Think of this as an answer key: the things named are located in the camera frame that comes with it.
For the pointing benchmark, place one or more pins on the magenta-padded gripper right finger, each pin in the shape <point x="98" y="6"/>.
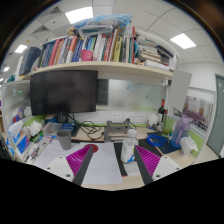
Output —
<point x="150" y="161"/>

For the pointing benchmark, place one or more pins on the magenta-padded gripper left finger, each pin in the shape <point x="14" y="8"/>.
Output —
<point x="78" y="161"/>

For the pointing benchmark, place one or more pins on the clear plastic water bottle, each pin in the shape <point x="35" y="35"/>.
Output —
<point x="128" y="148"/>

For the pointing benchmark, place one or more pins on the grey cup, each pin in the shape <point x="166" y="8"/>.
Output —
<point x="64" y="140"/>

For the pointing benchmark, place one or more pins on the printed white paper sheet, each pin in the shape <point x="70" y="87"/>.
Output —
<point x="53" y="151"/>

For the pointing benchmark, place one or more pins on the blue circuit board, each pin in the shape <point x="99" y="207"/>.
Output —
<point x="68" y="127"/>

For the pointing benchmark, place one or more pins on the white round jar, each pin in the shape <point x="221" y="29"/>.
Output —
<point x="152" y="120"/>

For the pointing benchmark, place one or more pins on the white crumpled tissue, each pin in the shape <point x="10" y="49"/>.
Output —
<point x="188" y="145"/>

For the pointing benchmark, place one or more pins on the purple translucent drink bottle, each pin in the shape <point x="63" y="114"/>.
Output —
<point x="180" y="131"/>

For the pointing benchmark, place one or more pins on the grey metal laptop stand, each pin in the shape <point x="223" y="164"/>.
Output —
<point x="115" y="130"/>

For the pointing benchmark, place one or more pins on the dark wine bottle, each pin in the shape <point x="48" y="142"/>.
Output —
<point x="161" y="111"/>

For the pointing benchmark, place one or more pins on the white tissue stack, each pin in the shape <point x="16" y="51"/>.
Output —
<point x="35" y="127"/>

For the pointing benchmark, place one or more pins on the black computer monitor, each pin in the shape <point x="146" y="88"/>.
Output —
<point x="63" y="91"/>

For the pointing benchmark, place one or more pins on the white rectangular panel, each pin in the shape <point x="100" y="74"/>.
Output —
<point x="180" y="90"/>

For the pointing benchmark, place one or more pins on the grey door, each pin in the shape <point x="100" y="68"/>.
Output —
<point x="216" y="116"/>

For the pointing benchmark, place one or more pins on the white wall socket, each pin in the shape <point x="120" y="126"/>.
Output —
<point x="140" y="118"/>
<point x="116" y="117"/>
<point x="129" y="117"/>

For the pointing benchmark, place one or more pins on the colourful wall poster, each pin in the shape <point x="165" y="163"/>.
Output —
<point x="198" y="113"/>

